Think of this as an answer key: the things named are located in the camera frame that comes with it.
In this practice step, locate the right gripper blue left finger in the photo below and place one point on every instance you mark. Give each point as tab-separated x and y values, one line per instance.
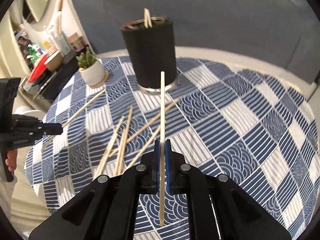
139	179

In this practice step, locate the cream ceramic bowl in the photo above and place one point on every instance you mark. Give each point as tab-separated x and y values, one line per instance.
54	61

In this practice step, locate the small plant in white pot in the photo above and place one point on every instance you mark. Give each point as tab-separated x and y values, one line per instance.
90	67

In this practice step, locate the hanging wooden handled brush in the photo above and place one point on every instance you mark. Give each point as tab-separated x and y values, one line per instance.
58	29

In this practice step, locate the red bowl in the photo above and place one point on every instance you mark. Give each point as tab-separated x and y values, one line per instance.
39	68

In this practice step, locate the blue white patterned tablecloth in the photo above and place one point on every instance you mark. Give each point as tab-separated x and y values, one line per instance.
255	128

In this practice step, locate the cream curtain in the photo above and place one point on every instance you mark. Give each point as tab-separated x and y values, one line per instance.
12	61

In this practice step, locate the grey fabric backdrop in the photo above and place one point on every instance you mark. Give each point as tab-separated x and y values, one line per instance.
281	32

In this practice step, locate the green bottle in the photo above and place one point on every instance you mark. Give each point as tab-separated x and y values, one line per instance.
34	52

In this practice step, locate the black utensil holder cup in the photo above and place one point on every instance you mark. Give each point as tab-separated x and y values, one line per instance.
152	51

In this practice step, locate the pink lidded jar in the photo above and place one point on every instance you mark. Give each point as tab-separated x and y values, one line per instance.
77	42

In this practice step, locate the black side table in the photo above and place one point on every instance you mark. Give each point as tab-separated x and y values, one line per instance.
50	83

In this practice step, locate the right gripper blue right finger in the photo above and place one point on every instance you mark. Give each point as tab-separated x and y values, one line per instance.
183	178

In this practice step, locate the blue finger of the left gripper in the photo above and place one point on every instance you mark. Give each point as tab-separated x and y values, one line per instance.
50	128

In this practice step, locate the left hand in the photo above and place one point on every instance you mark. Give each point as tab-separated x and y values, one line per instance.
11	160

